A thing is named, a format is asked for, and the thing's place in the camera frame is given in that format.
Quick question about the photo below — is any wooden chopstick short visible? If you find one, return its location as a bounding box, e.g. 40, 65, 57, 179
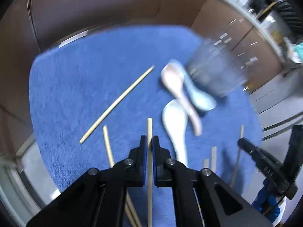
125, 192, 140, 226

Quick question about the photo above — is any wooden chopstick angled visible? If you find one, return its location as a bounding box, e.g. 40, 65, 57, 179
102, 125, 143, 227

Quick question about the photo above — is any white ceramic spoon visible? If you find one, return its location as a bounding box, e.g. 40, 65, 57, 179
162, 100, 188, 167

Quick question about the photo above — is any light blue ceramic spoon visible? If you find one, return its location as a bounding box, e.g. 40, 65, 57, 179
169, 59, 217, 112

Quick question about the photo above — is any long diagonal wooden chopstick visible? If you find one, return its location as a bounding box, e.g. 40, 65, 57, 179
79, 65, 155, 144

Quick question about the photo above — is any pink ceramic spoon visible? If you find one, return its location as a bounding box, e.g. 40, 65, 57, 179
161, 63, 202, 137

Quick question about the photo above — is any right blue gloved hand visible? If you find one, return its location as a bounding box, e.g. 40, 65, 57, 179
252, 179, 287, 226

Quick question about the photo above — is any blue fluffy towel mat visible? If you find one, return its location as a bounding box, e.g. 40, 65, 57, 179
28, 25, 264, 227

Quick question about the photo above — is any clear utensil holder jar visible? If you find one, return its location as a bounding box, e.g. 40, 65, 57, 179
186, 17, 258, 97

